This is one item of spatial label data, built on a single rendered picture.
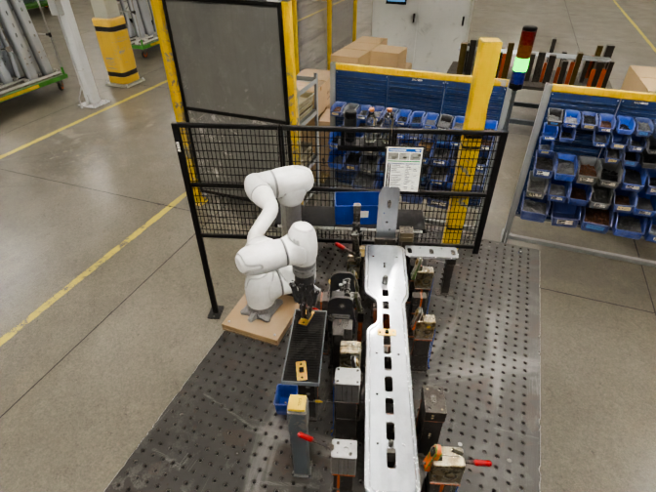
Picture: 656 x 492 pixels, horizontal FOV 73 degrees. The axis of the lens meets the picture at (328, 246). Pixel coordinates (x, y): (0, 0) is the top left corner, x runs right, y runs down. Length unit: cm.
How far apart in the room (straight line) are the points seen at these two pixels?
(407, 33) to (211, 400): 727
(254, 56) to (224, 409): 279
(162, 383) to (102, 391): 38
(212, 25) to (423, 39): 499
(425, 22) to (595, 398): 652
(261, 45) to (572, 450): 355
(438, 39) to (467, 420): 704
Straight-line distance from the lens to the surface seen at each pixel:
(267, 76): 398
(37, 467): 328
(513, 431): 226
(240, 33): 401
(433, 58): 851
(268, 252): 152
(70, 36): 828
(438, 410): 182
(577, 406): 340
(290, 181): 205
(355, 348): 189
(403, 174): 272
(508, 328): 266
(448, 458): 170
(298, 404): 164
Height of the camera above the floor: 252
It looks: 37 degrees down
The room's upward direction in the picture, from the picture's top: straight up
